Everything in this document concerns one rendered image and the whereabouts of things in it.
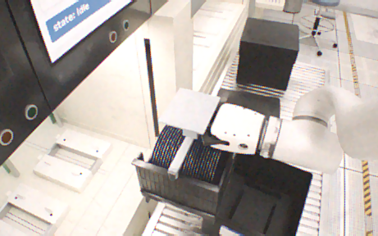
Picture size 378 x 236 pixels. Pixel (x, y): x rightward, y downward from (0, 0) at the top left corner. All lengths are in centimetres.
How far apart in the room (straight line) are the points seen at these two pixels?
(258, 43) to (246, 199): 74
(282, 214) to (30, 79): 90
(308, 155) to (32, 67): 49
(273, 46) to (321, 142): 89
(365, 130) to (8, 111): 48
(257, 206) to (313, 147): 54
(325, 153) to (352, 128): 14
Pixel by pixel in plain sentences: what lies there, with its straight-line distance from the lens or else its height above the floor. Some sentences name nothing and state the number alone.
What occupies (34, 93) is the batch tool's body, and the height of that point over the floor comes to 145.
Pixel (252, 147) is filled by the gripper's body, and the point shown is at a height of 126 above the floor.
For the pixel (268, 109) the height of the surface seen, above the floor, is 86.
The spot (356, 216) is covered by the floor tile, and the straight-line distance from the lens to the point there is 217.
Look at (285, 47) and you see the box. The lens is 142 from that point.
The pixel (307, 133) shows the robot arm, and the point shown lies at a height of 129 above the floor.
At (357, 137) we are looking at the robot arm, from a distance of 45.
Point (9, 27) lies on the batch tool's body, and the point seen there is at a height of 155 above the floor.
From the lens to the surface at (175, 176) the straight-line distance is 61.
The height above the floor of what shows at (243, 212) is 77.
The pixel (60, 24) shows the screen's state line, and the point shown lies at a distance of 45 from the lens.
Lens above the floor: 169
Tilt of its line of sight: 44 degrees down
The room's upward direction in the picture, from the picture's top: straight up
